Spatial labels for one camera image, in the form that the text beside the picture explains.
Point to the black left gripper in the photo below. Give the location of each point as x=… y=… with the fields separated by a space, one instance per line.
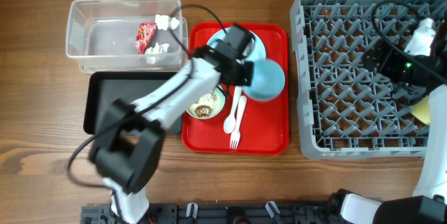
x=247 y=77

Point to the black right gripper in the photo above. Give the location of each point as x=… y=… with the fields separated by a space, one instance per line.
x=378 y=63

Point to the yellow plastic cup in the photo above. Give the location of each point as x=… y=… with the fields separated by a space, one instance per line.
x=421 y=111

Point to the light blue bowl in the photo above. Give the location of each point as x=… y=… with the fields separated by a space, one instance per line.
x=268 y=81

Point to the white tissue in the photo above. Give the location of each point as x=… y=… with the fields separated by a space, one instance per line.
x=164 y=22
x=155 y=52

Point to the red snack wrapper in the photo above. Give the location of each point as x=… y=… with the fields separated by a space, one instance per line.
x=144 y=36

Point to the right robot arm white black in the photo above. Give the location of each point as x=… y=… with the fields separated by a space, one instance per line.
x=428 y=202

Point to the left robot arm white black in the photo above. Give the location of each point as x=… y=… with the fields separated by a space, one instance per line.
x=127 y=144

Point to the grey dishwasher rack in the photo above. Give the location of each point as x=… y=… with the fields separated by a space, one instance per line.
x=345 y=111

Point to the clear plastic waste bin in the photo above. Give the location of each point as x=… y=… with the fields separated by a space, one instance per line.
x=100 y=35

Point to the light blue plate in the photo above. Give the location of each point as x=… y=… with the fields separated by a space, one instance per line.
x=258 y=47

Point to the green bowl with food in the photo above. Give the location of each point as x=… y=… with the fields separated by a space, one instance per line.
x=208 y=105

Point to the white plastic spoon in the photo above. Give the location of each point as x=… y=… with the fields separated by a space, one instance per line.
x=230 y=121

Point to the white plastic fork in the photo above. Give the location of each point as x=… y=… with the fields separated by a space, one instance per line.
x=236 y=135

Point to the red serving tray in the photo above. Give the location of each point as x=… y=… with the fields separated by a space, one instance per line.
x=265 y=125

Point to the black plastic tray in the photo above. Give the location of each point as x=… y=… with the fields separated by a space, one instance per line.
x=106 y=87

